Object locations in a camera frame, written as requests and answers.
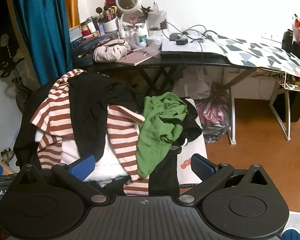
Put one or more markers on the glass perfume bottle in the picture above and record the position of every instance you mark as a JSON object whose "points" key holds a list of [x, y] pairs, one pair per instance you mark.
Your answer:
{"points": [[155, 6]]}

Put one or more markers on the white printed chair seat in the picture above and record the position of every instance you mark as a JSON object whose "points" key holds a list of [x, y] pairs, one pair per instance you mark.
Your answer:
{"points": [[200, 145]]}

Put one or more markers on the sandal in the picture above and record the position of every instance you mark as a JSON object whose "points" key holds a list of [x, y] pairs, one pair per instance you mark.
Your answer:
{"points": [[7, 155]]}

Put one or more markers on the light blue box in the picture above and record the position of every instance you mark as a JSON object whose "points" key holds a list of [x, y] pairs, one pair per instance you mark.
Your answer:
{"points": [[75, 33]]}

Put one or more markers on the white metal desk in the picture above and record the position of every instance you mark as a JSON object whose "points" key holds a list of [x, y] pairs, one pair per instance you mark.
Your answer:
{"points": [[232, 130]]}

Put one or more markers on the dark blue bag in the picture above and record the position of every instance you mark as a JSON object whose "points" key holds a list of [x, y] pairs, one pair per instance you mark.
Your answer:
{"points": [[83, 57]]}

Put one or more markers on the pink notebook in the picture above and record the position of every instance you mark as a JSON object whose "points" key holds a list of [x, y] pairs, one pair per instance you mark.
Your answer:
{"points": [[135, 58]]}

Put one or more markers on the black folding table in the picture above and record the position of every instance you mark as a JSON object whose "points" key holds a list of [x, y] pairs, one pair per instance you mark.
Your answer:
{"points": [[190, 62]]}

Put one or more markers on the blue and white rug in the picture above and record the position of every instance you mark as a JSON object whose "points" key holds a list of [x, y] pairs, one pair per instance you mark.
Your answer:
{"points": [[297, 232]]}

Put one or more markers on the beige pouch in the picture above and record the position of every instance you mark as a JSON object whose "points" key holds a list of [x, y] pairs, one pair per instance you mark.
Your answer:
{"points": [[110, 51]]}

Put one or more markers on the white coaxial wall outlet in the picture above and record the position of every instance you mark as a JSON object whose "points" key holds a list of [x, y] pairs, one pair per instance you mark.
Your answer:
{"points": [[265, 35]]}

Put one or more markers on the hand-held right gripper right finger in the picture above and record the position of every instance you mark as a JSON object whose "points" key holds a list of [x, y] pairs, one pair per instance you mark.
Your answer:
{"points": [[202, 167]]}

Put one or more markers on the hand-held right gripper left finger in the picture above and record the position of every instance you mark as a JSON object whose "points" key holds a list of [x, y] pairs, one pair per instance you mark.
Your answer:
{"points": [[83, 167]]}

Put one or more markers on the green garment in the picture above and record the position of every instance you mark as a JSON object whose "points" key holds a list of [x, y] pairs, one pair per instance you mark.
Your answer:
{"points": [[152, 135]]}

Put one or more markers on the white plastic bag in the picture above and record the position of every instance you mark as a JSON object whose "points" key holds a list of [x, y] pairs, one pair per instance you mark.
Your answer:
{"points": [[195, 85]]}

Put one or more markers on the grey laptop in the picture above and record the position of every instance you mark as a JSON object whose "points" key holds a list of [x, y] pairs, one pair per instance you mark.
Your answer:
{"points": [[190, 48]]}

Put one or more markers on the black computer mouse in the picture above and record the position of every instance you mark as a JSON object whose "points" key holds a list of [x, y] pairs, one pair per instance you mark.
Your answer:
{"points": [[175, 36]]}

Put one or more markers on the translucent plastic bag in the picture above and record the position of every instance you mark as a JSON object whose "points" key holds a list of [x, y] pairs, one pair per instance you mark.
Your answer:
{"points": [[212, 115]]}

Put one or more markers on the yellow curtain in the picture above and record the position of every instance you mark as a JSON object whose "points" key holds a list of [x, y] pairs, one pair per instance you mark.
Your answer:
{"points": [[71, 2]]}

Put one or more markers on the teal curtain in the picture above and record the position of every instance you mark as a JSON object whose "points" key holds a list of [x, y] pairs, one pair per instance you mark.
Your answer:
{"points": [[40, 30]]}

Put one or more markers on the black garment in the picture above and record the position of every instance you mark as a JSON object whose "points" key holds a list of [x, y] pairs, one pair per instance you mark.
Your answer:
{"points": [[90, 105]]}

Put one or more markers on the black power adapter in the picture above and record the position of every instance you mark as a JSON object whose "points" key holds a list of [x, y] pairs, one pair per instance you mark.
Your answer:
{"points": [[181, 42]]}

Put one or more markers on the geometric patterned tablecloth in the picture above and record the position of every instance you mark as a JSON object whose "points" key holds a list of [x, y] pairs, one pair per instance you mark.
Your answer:
{"points": [[252, 52]]}

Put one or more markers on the white fleece towel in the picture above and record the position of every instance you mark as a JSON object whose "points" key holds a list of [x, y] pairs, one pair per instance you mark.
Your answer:
{"points": [[70, 152]]}

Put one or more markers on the brown and pink striped sweater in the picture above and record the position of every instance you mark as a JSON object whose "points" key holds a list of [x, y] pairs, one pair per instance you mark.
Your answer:
{"points": [[57, 115]]}

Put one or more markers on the black floor stand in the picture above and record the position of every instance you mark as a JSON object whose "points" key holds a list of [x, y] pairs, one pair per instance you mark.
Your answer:
{"points": [[22, 100]]}

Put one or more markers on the white makeup brush holder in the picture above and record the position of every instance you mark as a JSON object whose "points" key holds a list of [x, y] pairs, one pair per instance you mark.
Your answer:
{"points": [[110, 26]]}

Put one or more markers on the white lotion bottle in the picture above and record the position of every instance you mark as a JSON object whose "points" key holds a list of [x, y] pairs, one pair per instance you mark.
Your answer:
{"points": [[140, 37]]}

